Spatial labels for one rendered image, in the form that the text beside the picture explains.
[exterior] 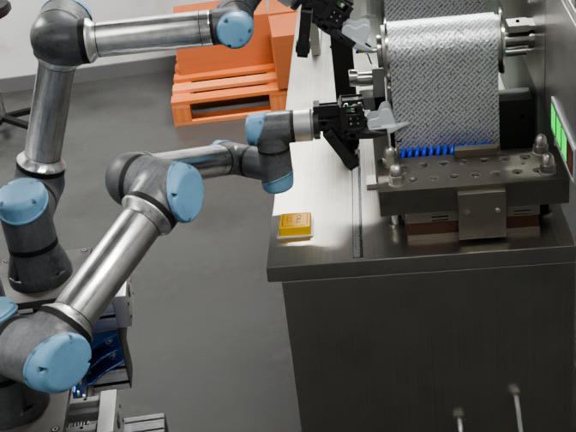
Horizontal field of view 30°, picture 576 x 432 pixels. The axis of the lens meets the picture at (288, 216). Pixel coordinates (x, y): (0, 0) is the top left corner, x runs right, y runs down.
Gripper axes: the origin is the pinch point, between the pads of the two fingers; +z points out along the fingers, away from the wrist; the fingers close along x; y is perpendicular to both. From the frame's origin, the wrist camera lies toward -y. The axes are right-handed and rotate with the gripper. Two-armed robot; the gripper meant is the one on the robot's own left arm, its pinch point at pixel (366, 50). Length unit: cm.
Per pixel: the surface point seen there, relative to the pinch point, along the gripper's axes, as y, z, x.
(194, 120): -152, 9, 257
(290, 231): -38.7, 5.8, -21.6
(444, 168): -7.2, 25.5, -19.2
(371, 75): -4.6, 4.6, 0.3
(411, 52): 7.4, 6.6, -8.2
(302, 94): -40, 6, 62
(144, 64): -174, -22, 335
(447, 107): 1.4, 20.7, -8.4
